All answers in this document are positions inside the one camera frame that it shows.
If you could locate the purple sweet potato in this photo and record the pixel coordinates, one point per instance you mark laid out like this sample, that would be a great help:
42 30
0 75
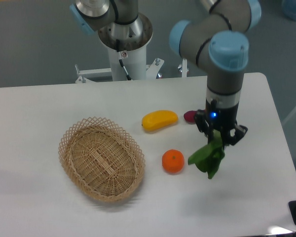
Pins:
189 117

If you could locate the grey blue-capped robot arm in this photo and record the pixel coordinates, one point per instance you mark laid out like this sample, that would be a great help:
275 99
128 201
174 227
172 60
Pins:
217 45

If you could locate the orange tangerine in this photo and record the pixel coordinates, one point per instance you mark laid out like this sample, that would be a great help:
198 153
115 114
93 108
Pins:
173 161

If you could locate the green leafy vegetable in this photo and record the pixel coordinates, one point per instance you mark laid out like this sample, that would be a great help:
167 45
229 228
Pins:
208 158

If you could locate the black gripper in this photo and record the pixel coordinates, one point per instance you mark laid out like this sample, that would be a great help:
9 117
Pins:
223 120

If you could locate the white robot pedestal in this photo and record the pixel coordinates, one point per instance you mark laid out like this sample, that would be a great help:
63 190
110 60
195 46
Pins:
127 41

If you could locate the yellow mango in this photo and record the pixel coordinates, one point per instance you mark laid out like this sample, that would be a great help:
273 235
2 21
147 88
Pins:
158 120

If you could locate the blue bag in corner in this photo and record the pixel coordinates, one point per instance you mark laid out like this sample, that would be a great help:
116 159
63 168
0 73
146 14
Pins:
289 8

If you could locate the white pedestal base frame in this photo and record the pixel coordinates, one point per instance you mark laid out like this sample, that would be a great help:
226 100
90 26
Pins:
121 72

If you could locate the woven wicker basket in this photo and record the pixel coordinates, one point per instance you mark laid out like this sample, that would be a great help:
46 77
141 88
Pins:
102 159

